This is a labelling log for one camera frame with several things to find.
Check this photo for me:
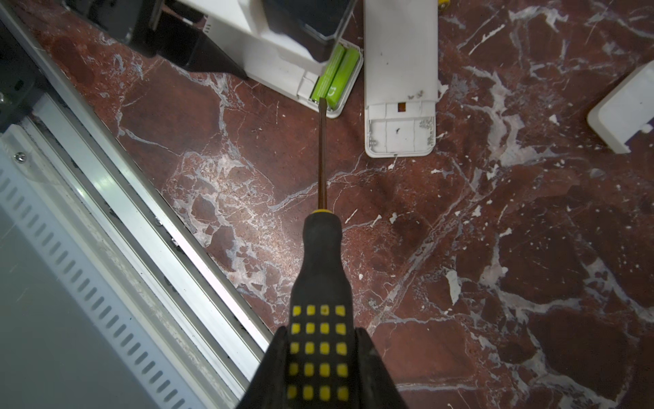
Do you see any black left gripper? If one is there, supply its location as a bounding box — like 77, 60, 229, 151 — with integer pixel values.
63, 0, 248, 79

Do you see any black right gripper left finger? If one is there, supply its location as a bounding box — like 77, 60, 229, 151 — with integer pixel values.
237, 327, 289, 409

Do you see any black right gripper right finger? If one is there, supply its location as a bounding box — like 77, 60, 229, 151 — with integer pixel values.
355, 328, 408, 409

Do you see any black yellow screwdriver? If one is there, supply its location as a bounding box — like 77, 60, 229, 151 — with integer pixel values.
284, 98, 359, 408

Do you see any white air conditioner remote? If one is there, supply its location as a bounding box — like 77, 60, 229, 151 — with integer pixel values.
186, 1, 361, 111

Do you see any green AA battery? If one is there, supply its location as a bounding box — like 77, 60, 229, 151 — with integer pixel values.
311, 44, 346, 102
325, 45, 360, 110

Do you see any white remote control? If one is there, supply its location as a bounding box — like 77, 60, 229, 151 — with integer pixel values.
364, 0, 439, 158

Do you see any aluminium front rail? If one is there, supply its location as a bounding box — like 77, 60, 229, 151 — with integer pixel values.
1, 1, 270, 408

